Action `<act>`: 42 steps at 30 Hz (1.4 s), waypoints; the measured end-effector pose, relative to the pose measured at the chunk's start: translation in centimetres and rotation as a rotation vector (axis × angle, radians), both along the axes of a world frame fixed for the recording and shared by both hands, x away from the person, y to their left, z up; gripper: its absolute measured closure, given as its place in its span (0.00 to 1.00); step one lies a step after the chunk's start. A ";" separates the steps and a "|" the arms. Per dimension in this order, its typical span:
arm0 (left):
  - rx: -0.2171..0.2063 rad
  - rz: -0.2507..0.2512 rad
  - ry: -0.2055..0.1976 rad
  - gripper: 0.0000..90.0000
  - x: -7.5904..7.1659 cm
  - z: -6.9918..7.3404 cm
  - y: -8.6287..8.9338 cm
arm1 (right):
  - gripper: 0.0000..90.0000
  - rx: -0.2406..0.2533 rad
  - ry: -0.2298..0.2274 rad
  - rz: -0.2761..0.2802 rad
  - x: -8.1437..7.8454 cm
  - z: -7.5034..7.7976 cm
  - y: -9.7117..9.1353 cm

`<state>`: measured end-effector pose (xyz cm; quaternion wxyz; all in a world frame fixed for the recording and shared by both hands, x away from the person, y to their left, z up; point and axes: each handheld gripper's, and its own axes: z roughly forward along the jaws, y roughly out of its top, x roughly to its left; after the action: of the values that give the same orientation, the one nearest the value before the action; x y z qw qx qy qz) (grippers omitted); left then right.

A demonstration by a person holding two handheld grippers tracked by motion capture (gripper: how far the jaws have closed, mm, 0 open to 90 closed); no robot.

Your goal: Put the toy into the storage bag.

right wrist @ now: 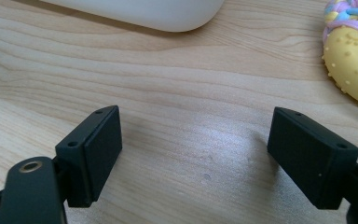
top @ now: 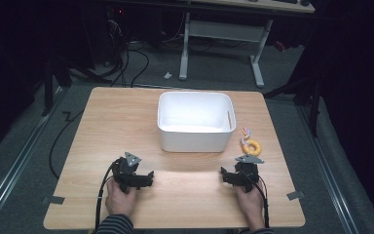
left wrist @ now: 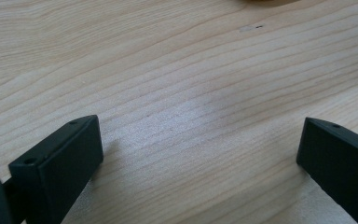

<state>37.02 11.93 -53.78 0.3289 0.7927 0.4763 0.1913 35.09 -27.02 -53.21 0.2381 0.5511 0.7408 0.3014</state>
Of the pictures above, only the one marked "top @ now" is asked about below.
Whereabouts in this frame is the black cable bundle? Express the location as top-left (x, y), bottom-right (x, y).
top-left (105, 13), bottom-right (151, 88)

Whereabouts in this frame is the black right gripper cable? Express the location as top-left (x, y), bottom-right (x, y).
top-left (255, 179), bottom-right (271, 229)

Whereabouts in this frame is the black metal stand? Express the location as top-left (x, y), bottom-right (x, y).
top-left (40, 53), bottom-right (74, 117)
top-left (262, 69), bottom-right (324, 138)

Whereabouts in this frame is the yellow ring rope toy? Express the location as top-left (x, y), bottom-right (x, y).
top-left (241, 127), bottom-right (262, 157)

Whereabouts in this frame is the white-legged wooden desk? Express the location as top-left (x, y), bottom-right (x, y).
top-left (177, 0), bottom-right (317, 89)

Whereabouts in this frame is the metal floor rail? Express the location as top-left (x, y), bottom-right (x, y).
top-left (296, 103), bottom-right (361, 234)
top-left (0, 86), bottom-right (66, 230)

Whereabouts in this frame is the white plastic bin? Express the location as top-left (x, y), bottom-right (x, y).
top-left (157, 91), bottom-right (238, 153)

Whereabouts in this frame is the black floor cable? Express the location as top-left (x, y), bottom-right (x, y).
top-left (48, 109), bottom-right (86, 180)

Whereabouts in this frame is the grey tape piece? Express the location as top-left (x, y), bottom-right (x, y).
top-left (41, 194), bottom-right (66, 206)
top-left (286, 190), bottom-right (306, 201)

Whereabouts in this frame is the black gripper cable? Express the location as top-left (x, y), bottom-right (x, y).
top-left (93, 160), bottom-right (117, 231)
top-left (255, 179), bottom-right (271, 229)

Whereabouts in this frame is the person's right hand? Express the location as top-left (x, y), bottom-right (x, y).
top-left (236, 180), bottom-right (267, 232)

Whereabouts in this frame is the person's left hand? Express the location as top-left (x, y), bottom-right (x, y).
top-left (104, 177), bottom-right (137, 217)

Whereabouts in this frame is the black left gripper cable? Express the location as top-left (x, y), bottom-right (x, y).
top-left (93, 160), bottom-right (117, 231)

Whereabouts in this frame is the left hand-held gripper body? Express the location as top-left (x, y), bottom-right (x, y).
top-left (111, 151), bottom-right (142, 194)

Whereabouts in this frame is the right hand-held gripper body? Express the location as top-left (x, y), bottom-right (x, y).
top-left (234, 153), bottom-right (265, 193)

